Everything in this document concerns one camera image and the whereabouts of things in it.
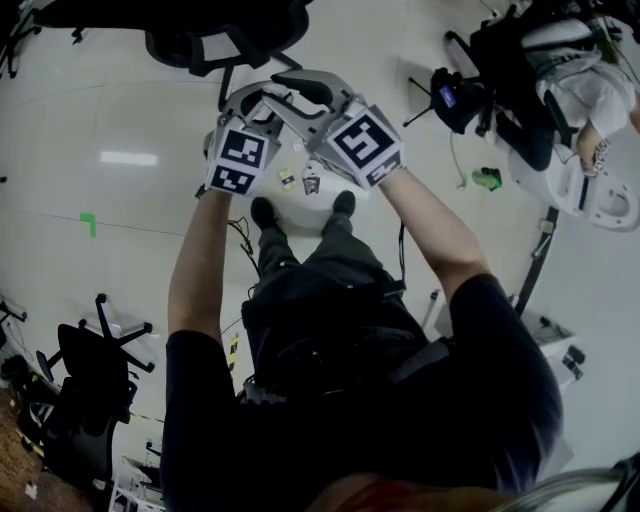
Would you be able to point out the person's left forearm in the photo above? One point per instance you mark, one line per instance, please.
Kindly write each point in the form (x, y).
(200, 270)

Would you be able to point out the person's left black shoe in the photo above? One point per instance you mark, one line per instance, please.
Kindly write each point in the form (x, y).
(262, 212)

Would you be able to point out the grey black office chair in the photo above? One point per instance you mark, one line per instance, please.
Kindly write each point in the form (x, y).
(500, 60)

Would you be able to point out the person's right forearm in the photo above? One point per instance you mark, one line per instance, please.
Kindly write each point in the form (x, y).
(435, 225)

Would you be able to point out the person's black shoe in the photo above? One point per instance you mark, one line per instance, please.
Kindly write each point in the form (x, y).
(262, 212)
(344, 202)

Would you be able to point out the person's face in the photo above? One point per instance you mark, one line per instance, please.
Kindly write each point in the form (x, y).
(410, 500)

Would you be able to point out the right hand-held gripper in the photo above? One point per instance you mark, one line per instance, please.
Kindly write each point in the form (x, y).
(365, 142)

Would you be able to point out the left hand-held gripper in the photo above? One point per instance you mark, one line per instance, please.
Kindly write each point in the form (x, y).
(240, 155)

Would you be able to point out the person's right black shoe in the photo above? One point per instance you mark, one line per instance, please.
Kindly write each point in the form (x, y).
(344, 202)

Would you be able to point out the green floor tape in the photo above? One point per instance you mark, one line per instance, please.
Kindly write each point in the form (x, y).
(86, 218)

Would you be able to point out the white toilet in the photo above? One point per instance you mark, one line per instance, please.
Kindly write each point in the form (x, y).
(565, 190)

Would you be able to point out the yellow black floor tape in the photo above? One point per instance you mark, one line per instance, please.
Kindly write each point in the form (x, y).
(233, 352)

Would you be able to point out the black camera on tripod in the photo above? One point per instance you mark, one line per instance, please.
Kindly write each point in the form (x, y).
(450, 100)

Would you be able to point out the black chest harness pack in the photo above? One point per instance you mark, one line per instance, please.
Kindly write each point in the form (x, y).
(325, 350)

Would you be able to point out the small dark card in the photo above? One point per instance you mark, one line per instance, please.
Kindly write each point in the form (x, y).
(311, 184)

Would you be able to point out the person's navy shirt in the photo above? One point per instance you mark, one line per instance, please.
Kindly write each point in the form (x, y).
(475, 400)

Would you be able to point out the green plastic bottle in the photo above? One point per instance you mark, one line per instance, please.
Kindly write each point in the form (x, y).
(487, 179)

